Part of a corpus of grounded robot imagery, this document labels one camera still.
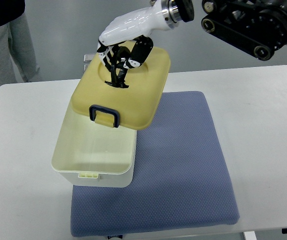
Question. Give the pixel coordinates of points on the person in gray trousers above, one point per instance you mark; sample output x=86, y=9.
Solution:
x=16, y=45

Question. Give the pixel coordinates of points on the lower metal floor plate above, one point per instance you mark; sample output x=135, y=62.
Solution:
x=85, y=67

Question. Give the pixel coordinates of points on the metal floor plate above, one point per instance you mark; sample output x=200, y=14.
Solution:
x=85, y=67
x=87, y=58

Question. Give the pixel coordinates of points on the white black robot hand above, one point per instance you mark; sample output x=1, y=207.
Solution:
x=163, y=15

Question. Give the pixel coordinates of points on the blue gray cushion mat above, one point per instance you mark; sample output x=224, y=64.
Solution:
x=180, y=178

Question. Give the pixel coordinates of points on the upper metal floor plate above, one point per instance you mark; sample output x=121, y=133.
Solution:
x=87, y=58

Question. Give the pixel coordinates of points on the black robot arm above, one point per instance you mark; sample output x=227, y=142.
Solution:
x=256, y=27

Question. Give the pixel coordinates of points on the white storage box base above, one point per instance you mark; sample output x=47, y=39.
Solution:
x=94, y=155

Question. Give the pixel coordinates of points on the yellow storage box lid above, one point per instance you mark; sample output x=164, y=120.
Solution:
x=133, y=107

